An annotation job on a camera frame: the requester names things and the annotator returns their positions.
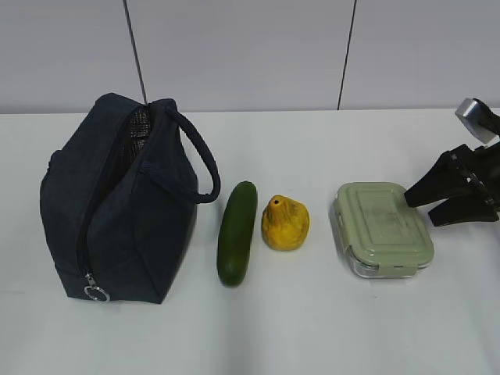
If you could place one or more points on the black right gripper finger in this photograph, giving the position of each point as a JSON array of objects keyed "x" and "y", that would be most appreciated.
[
  {"x": 444, "y": 180},
  {"x": 462, "y": 210}
]

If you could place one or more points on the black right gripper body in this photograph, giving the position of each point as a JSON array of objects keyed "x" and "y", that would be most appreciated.
[{"x": 480, "y": 167}]

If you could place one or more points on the glass container green lid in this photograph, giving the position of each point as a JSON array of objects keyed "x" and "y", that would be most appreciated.
[{"x": 380, "y": 235}]

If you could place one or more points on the yellow pear-shaped fruit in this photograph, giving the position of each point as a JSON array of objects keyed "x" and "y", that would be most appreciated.
[{"x": 285, "y": 223}]

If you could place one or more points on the green cucumber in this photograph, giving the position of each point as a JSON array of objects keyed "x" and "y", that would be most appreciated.
[{"x": 235, "y": 236}]

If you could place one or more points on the dark blue lunch bag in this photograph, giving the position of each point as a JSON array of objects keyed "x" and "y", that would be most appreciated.
[{"x": 118, "y": 201}]

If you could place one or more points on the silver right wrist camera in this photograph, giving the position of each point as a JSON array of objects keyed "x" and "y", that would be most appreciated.
[{"x": 478, "y": 119}]

